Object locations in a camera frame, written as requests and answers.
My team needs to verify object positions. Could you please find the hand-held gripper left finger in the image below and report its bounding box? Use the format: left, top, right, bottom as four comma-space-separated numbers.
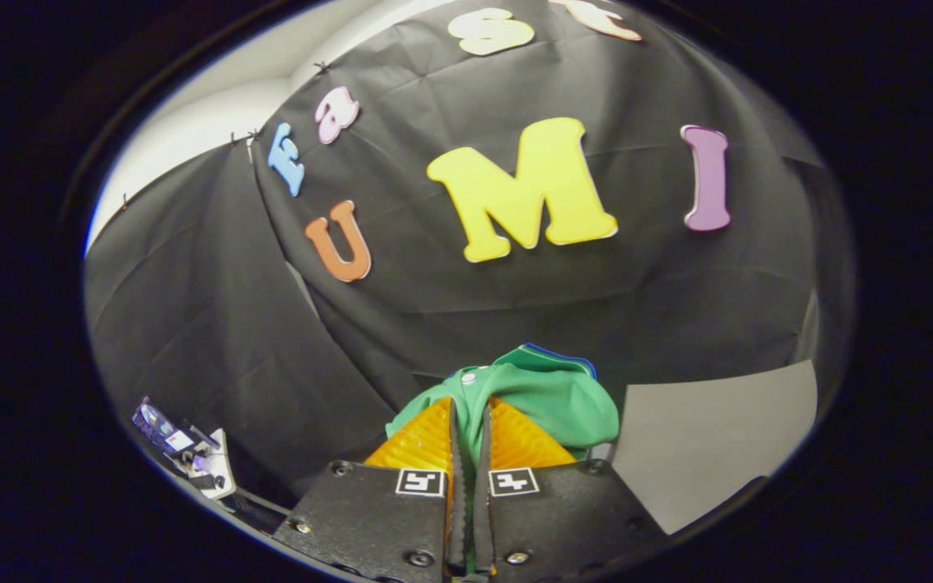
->
272, 397, 467, 582

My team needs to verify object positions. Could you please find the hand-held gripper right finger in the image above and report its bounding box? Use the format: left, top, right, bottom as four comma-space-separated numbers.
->
473, 397, 667, 579

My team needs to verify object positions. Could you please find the green polo shirt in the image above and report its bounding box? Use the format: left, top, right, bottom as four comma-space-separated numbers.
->
386, 343, 621, 464

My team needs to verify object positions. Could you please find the grey metal cabinet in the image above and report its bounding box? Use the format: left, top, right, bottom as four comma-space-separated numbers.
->
608, 360, 820, 535

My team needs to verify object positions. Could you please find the black backdrop cloth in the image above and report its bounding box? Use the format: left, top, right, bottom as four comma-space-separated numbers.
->
84, 0, 856, 511

